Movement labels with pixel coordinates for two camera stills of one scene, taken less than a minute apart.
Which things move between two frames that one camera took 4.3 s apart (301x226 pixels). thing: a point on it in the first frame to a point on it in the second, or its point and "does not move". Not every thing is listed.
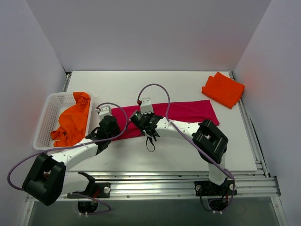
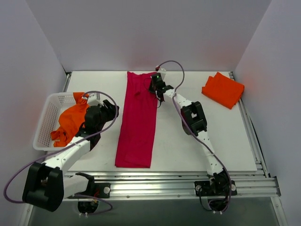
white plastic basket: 54,104 does not move
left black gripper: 94,134 to 111,107
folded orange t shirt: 223,89 does not move
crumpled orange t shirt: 73,121 does not move
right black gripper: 150,131 to 153,85
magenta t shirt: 188,112 to 136,136
